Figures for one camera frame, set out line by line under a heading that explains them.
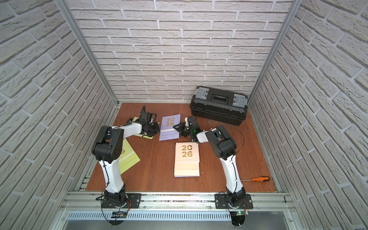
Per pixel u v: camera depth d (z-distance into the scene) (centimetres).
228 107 95
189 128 86
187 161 85
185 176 81
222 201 74
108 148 53
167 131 100
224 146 59
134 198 75
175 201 76
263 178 80
